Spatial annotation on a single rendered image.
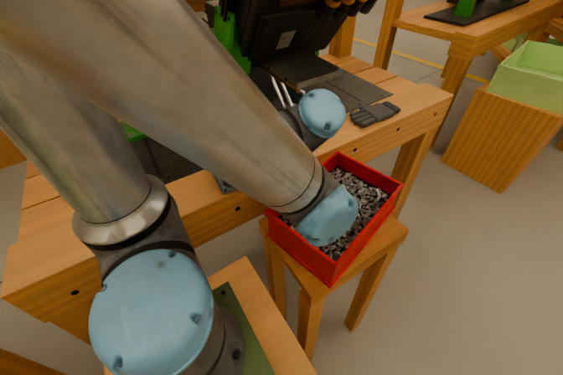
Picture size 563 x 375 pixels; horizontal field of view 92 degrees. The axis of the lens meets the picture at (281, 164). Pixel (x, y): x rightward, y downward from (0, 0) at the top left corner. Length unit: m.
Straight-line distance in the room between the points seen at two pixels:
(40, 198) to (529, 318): 2.05
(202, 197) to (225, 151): 0.58
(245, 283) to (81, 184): 0.43
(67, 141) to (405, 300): 1.57
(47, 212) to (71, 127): 0.68
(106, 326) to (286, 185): 0.22
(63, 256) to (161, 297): 0.49
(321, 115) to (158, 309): 0.31
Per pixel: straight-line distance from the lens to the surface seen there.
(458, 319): 1.73
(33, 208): 1.00
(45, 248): 0.84
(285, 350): 0.61
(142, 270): 0.35
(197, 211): 0.74
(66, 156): 0.31
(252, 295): 0.65
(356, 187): 0.80
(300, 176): 0.24
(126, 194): 0.35
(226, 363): 0.47
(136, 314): 0.34
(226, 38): 0.82
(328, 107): 0.42
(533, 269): 2.10
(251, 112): 0.18
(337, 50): 1.61
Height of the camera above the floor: 1.45
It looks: 42 degrees down
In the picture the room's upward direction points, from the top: 2 degrees counter-clockwise
